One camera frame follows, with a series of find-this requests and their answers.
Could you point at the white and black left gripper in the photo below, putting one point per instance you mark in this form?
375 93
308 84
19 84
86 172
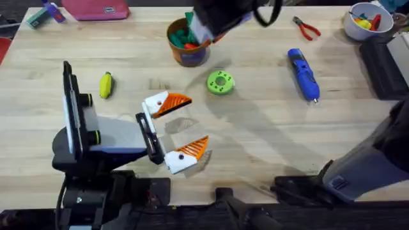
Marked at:
121 137

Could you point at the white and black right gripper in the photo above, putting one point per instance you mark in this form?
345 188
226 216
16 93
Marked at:
223 14

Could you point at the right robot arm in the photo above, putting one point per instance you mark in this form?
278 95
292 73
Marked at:
364 169

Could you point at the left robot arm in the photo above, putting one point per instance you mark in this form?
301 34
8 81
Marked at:
96 198

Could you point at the yellow toy vegetable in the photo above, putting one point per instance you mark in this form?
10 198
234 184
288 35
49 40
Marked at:
105 85

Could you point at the blue electric screwdriver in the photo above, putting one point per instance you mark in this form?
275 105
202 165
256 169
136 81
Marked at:
303 75

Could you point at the brown tub with toys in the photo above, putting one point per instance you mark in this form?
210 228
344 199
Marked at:
187 51

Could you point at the green disc with holes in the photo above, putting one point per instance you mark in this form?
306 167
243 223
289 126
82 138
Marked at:
220 82

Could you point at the black upright left wrist plate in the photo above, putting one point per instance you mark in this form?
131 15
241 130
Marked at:
73 108

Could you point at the pink zip pouch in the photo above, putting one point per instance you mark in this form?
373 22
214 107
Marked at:
96 9

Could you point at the blue bottle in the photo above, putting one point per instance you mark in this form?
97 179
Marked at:
54 11

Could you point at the teal small box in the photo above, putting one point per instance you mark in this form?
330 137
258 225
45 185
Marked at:
37 18

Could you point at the white bowl with small items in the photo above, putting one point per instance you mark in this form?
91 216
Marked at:
367 25

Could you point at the black flat case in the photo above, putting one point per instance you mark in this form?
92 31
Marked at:
383 68

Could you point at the red object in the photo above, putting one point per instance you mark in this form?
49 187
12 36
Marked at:
4 49

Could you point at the black rail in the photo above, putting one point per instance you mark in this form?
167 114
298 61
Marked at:
204 220

